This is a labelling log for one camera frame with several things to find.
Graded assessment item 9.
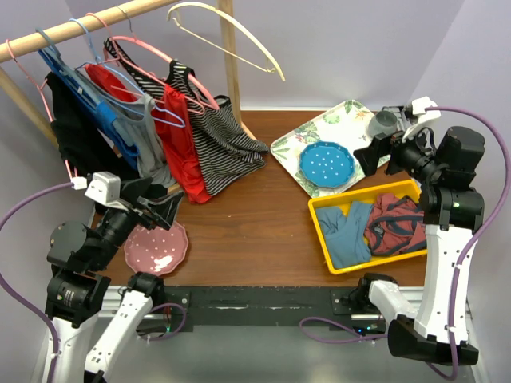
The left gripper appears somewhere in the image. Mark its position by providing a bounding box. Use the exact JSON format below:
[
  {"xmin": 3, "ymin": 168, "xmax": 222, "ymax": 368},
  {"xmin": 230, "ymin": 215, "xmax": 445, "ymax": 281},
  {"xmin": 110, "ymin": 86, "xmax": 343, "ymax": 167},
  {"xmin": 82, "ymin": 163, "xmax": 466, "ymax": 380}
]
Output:
[{"xmin": 89, "ymin": 176, "xmax": 184, "ymax": 269}]

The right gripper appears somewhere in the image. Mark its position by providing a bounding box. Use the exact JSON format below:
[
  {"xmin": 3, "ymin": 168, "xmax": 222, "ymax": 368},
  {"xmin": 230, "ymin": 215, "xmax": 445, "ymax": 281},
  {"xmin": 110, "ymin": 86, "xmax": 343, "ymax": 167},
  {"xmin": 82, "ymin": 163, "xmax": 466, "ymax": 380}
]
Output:
[{"xmin": 355, "ymin": 120, "xmax": 444, "ymax": 184}]

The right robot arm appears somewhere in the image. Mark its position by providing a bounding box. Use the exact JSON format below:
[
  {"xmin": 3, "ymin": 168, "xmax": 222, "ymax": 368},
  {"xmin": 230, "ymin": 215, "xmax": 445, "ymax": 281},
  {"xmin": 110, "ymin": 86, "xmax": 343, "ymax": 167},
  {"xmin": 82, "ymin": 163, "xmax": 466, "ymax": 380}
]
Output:
[{"xmin": 346, "ymin": 126, "xmax": 485, "ymax": 367}]

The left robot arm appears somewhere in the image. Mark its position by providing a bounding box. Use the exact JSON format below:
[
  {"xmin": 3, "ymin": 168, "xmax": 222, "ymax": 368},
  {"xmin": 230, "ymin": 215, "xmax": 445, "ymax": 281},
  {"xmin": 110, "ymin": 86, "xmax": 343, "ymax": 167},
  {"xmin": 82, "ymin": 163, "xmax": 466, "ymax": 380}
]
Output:
[{"xmin": 43, "ymin": 172, "xmax": 184, "ymax": 382}]

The royal blue tank top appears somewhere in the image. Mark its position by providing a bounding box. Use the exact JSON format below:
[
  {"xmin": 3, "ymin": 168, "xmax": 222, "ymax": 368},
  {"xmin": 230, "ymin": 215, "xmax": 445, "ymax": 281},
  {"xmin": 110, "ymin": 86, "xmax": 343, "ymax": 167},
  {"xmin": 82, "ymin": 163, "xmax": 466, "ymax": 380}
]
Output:
[{"xmin": 38, "ymin": 47, "xmax": 139, "ymax": 171}]

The black tank top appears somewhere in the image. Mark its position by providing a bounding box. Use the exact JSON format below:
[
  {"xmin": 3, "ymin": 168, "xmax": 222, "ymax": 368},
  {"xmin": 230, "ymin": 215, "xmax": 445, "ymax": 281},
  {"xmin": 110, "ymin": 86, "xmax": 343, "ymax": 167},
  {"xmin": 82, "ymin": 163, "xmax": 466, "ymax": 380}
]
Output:
[{"xmin": 46, "ymin": 72, "xmax": 139, "ymax": 180}]

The grey tank top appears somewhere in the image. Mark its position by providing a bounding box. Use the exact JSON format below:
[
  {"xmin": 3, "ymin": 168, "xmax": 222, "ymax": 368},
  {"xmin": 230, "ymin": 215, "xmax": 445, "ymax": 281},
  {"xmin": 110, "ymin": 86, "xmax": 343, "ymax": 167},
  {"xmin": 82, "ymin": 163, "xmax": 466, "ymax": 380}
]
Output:
[{"xmin": 113, "ymin": 95, "xmax": 176, "ymax": 188}]

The maroon tank top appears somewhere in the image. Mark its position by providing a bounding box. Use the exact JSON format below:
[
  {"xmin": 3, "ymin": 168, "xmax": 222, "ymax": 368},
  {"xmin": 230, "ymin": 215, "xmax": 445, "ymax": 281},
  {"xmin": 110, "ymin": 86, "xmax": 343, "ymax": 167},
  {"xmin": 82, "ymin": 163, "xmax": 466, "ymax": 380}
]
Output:
[{"xmin": 364, "ymin": 193, "xmax": 426, "ymax": 256}]

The light blue hanger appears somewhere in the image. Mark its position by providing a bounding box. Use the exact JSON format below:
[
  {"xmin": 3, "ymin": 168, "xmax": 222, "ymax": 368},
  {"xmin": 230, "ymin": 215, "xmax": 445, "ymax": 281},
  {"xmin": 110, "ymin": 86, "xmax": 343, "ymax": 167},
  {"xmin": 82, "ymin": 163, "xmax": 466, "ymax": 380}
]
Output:
[{"xmin": 69, "ymin": 18, "xmax": 185, "ymax": 128}]

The red tank top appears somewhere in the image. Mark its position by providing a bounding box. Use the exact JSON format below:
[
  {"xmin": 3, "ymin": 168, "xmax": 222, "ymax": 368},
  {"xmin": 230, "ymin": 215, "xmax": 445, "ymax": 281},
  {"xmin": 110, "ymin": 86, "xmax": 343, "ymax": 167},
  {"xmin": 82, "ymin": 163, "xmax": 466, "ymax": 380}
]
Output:
[{"xmin": 85, "ymin": 64, "xmax": 211, "ymax": 203}]

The striped tank top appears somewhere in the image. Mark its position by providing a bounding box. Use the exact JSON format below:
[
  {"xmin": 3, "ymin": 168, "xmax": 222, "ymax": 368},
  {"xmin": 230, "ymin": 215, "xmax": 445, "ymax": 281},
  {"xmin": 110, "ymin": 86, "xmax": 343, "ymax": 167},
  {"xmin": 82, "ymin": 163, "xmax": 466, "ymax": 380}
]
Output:
[{"xmin": 104, "ymin": 38, "xmax": 268, "ymax": 196}]

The pink hanger with black top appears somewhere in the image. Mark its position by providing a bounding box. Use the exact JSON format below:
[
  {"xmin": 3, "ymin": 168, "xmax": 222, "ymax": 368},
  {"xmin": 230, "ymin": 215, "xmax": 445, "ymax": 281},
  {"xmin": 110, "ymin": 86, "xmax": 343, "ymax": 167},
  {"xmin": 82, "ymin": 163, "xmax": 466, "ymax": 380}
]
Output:
[{"xmin": 5, "ymin": 39, "xmax": 78, "ymax": 181}]

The pink hanger with striped top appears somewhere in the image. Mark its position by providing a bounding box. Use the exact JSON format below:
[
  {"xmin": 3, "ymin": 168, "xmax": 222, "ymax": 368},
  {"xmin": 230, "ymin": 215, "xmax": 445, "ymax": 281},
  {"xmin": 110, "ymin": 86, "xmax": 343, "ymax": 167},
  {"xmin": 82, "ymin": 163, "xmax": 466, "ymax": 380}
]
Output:
[{"xmin": 86, "ymin": 12, "xmax": 220, "ymax": 110}]

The grey blue hanger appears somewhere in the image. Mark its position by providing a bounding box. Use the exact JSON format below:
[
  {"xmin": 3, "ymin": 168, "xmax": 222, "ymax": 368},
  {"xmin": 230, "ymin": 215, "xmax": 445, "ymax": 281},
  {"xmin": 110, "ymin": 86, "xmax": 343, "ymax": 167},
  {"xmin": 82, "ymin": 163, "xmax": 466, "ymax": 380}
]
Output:
[{"xmin": 35, "ymin": 28, "xmax": 102, "ymax": 112}]

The cream empty hanger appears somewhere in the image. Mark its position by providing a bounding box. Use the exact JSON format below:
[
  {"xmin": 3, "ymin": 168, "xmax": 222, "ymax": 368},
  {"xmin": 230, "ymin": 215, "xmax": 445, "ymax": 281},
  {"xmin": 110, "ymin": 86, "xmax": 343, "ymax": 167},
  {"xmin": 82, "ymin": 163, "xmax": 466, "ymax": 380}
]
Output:
[{"xmin": 166, "ymin": 1, "xmax": 286, "ymax": 82}]

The grey cup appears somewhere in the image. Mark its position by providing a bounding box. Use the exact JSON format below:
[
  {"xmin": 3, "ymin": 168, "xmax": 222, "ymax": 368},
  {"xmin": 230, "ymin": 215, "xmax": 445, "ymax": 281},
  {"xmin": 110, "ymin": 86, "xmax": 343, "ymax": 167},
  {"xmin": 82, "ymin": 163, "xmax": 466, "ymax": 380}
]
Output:
[{"xmin": 367, "ymin": 110, "xmax": 398, "ymax": 137}]

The floral serving tray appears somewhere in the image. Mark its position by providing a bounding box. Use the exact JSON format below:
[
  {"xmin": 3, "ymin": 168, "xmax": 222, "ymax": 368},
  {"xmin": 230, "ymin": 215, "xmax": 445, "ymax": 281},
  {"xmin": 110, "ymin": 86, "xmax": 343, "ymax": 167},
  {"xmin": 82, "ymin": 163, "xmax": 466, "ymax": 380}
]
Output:
[{"xmin": 270, "ymin": 99, "xmax": 404, "ymax": 199}]

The pink dotted plate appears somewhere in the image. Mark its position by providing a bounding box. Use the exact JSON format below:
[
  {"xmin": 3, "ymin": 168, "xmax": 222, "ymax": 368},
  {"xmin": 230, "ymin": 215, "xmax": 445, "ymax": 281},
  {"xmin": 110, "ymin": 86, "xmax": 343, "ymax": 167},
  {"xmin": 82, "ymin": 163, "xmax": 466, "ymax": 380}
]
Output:
[{"xmin": 124, "ymin": 222, "xmax": 189, "ymax": 276}]

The yellow plastic bin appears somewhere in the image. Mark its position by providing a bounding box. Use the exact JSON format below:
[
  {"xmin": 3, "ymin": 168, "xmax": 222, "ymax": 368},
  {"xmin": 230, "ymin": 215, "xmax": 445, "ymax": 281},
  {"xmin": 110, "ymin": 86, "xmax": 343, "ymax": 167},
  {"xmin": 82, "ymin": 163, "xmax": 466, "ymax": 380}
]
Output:
[{"xmin": 308, "ymin": 180, "xmax": 427, "ymax": 274}]

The blue dotted plate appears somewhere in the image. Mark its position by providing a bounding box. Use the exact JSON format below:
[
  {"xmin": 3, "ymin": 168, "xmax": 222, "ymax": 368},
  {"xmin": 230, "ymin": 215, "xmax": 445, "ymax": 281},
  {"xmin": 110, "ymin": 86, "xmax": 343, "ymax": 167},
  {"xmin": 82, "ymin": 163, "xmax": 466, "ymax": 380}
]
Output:
[{"xmin": 299, "ymin": 141, "xmax": 355, "ymax": 188}]

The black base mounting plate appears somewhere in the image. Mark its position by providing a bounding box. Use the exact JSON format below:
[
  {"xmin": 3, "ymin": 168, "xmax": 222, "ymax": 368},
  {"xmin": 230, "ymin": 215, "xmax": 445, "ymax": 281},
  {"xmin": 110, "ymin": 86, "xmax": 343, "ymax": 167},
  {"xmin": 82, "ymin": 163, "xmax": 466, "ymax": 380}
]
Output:
[{"xmin": 164, "ymin": 286, "xmax": 386, "ymax": 335}]

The wooden clothes rack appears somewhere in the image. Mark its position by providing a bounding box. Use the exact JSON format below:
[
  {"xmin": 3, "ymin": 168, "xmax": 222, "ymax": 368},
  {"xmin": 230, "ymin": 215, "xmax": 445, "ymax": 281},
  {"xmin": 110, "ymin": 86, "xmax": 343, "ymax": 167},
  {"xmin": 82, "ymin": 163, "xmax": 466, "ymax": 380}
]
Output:
[{"xmin": 1, "ymin": 1, "xmax": 244, "ymax": 148}]

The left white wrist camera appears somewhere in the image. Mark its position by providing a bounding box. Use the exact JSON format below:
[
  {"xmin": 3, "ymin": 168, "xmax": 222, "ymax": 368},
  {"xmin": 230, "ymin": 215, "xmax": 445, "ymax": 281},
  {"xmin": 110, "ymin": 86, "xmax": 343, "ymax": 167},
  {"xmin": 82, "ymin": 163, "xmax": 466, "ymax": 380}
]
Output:
[{"xmin": 85, "ymin": 172, "xmax": 121, "ymax": 208}]

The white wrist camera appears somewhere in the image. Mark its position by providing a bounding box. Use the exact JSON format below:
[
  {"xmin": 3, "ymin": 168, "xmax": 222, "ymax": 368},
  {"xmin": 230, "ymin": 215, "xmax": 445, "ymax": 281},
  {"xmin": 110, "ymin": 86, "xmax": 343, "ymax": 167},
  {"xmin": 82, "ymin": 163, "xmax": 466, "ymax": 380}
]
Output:
[
  {"xmin": 402, "ymin": 96, "xmax": 441, "ymax": 142},
  {"xmin": 85, "ymin": 172, "xmax": 121, "ymax": 208}
]

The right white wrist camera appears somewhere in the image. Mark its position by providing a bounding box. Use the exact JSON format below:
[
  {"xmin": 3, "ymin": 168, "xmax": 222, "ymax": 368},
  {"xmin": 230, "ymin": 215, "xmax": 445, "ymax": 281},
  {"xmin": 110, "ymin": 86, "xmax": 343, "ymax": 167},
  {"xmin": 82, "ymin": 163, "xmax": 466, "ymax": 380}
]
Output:
[{"xmin": 402, "ymin": 96, "xmax": 441, "ymax": 142}]

